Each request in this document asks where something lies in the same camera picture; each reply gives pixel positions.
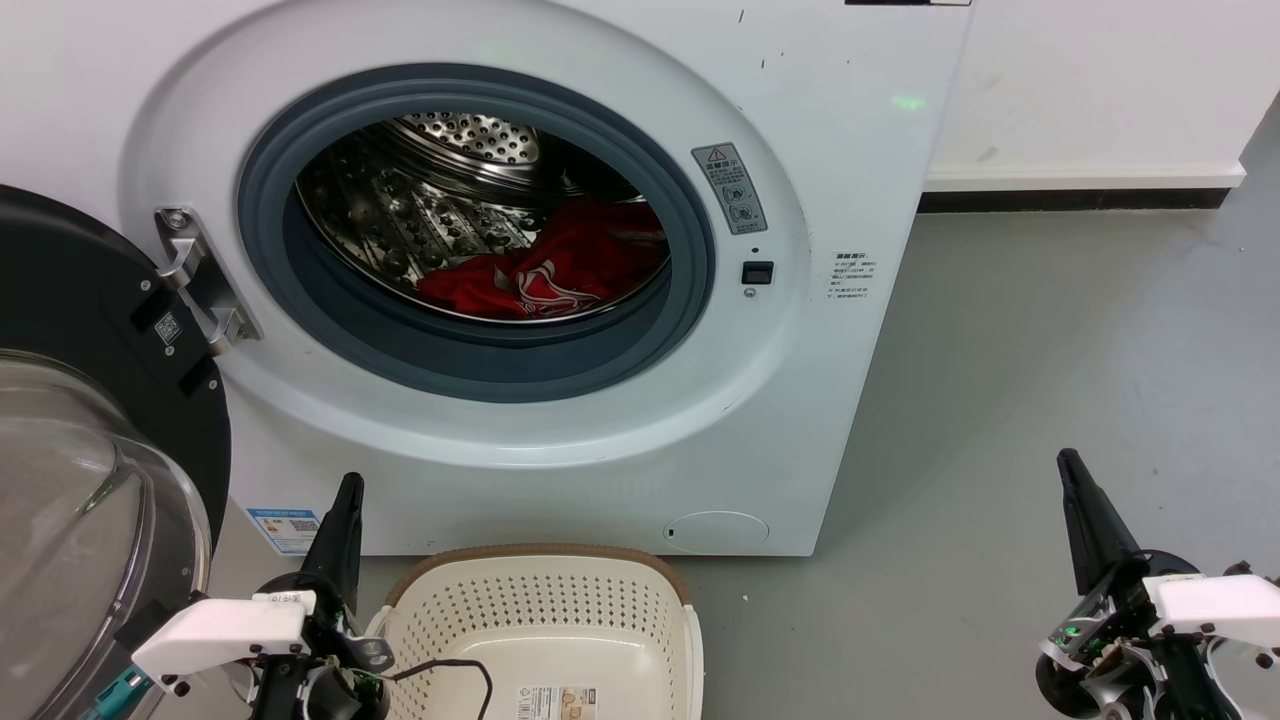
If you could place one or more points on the round white filter cap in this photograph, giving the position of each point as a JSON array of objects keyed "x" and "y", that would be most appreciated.
[{"x": 716, "y": 532}]

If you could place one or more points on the blue white energy label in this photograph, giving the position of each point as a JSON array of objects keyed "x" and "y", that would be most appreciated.
[{"x": 285, "y": 530}]

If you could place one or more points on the silver metal door hinge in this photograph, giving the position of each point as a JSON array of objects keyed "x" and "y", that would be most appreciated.
[{"x": 195, "y": 270}]

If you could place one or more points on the black washer door with glass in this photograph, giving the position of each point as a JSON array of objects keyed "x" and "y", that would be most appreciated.
[{"x": 70, "y": 290}]

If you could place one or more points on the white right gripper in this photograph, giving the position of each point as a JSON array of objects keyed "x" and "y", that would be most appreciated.
[{"x": 1210, "y": 610}]

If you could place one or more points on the cream perforated plastic laundry basket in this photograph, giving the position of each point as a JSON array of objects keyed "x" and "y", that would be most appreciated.
[{"x": 560, "y": 620}]

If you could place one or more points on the perforated stainless steel drum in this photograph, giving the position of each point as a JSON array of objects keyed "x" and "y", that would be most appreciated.
[{"x": 400, "y": 210}]

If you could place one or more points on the small white QR sticker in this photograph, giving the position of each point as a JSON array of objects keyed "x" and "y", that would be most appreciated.
[{"x": 168, "y": 328}]

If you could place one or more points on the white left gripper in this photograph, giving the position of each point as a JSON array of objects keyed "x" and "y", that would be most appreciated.
[{"x": 220, "y": 635}]

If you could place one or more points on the grey warning sticker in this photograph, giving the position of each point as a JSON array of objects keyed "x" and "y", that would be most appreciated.
[{"x": 730, "y": 190}]

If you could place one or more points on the white front-load washing machine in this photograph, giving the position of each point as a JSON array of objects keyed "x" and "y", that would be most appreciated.
[{"x": 820, "y": 420}]

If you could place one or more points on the red garment with white trim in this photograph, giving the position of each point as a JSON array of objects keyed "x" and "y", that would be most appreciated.
[{"x": 590, "y": 250}]

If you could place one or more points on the grey rubber door gasket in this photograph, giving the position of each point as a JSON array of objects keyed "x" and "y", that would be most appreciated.
[{"x": 480, "y": 360}]

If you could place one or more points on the printed paper product label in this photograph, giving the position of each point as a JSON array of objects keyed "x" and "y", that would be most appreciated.
[{"x": 555, "y": 703}]

